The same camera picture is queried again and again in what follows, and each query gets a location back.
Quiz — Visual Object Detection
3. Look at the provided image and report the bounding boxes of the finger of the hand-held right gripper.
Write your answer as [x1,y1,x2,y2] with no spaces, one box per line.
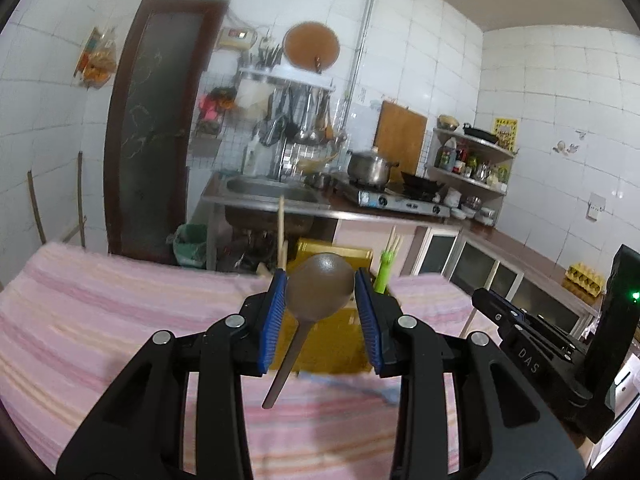
[471,287,589,356]
[497,321,593,409]

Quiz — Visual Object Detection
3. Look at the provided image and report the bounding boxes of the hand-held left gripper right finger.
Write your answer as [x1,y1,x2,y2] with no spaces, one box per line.
[352,267,586,480]

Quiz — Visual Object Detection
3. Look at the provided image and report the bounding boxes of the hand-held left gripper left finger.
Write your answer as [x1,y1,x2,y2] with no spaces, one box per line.
[55,267,290,480]

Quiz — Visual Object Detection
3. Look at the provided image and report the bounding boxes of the yellow utensil holder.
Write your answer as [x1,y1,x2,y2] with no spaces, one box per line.
[280,237,375,376]

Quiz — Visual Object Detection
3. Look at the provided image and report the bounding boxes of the brown spoon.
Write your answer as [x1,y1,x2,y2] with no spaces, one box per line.
[261,253,356,409]

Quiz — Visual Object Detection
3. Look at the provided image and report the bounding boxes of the row of hanging steel utensils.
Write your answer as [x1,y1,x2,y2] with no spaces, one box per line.
[265,87,351,146]

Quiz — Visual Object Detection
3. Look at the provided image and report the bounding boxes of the green plastic utensil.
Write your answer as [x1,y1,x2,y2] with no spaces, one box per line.
[375,250,396,295]

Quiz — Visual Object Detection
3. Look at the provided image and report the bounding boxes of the egg carton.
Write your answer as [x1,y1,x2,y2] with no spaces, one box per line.
[564,261,608,297]

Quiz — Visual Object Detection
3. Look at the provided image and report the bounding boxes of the kitchen counter cabinets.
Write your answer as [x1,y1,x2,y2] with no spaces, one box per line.
[330,207,601,341]

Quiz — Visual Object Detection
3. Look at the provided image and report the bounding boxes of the flat wooden stick utensil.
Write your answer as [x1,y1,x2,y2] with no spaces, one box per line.
[277,196,288,271]

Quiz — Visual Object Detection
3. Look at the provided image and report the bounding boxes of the green trash bin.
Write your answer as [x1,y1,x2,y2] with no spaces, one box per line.
[172,223,208,268]

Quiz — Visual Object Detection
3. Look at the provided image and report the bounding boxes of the steel gas stove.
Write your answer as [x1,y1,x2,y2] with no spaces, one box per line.
[332,176,451,218]

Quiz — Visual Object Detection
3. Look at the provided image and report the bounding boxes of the steel sink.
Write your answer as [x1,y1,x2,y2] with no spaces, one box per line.
[200,172,333,218]

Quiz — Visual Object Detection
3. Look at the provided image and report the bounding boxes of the black wok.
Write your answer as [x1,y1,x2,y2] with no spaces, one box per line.
[400,170,446,198]

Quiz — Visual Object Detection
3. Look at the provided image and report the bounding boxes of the pink striped cloth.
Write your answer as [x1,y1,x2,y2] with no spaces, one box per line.
[0,241,501,480]

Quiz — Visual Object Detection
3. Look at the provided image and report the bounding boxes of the steel pot with lid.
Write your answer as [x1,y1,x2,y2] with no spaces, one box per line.
[346,146,401,187]

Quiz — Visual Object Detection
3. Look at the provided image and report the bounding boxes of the clear oil bottle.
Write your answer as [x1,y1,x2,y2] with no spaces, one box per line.
[439,136,458,170]

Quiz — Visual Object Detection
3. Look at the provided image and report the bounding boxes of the black pan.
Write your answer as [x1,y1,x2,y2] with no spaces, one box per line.
[462,122,501,144]

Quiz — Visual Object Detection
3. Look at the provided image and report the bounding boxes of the wooden cutting board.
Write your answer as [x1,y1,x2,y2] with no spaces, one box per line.
[374,100,429,183]

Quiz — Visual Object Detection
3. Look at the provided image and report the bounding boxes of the dark wooden door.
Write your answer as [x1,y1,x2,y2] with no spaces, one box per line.
[104,0,231,266]

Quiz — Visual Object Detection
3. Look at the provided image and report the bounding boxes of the red hanging cloth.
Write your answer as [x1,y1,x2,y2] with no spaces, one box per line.
[197,86,237,123]

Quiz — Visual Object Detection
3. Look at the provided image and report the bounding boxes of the leaning wooden stick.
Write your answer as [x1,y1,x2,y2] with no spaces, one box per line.
[76,150,88,248]
[27,170,48,246]

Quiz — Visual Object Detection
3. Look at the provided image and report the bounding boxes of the knife holder with knives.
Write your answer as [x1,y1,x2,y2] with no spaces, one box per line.
[255,35,283,68]

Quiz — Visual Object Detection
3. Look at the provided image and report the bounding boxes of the round wooden board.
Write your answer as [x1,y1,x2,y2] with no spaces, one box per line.
[282,21,342,70]

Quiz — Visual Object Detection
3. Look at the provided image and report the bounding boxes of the white electrical box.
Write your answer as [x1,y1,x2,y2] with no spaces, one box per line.
[216,27,258,52]

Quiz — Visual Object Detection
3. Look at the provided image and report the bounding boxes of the hanging orange plastic bag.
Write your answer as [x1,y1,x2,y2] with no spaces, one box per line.
[75,26,118,90]

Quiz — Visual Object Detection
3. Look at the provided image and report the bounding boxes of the corner wall shelf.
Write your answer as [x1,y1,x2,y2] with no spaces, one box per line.
[425,127,516,197]

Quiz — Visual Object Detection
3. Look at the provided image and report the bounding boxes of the white wall socket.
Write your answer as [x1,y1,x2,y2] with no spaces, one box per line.
[585,191,607,221]

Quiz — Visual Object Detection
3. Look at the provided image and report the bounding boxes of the yellow wall poster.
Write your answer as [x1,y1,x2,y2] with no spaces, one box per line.
[492,116,517,151]

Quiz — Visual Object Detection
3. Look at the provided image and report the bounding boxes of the small wall decal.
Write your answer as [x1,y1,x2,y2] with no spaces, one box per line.
[552,130,588,155]

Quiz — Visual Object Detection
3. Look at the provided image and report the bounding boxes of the wire wall basket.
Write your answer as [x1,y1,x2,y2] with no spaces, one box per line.
[190,120,223,158]

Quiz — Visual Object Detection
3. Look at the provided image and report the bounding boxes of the white wall rack shelf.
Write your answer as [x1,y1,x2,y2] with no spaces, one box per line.
[237,66,336,92]

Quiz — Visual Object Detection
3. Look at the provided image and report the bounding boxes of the grey wall pipe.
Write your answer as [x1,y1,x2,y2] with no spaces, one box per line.
[350,0,381,106]

